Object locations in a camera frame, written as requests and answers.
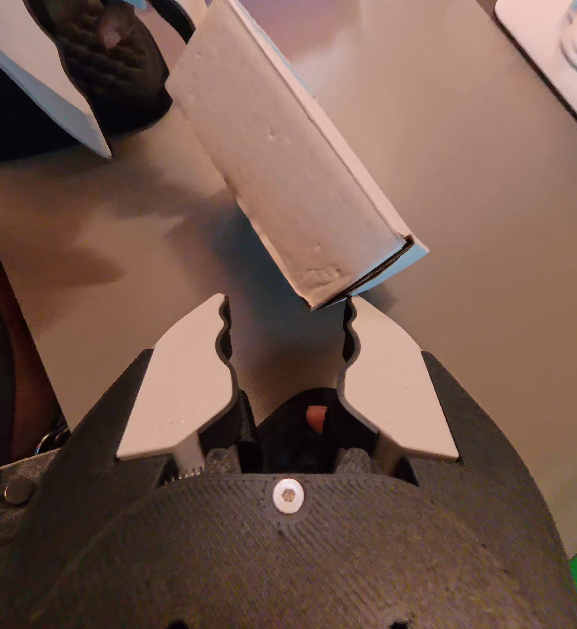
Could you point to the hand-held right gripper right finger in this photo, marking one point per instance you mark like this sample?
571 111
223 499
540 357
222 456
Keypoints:
396 393

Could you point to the white tray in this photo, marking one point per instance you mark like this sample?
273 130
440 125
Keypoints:
539 54

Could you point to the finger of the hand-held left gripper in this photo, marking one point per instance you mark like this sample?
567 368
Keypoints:
28 59

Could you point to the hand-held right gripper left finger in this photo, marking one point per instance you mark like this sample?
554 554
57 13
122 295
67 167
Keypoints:
180 383

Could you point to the white cardboard box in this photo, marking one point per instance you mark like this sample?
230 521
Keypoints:
288 172

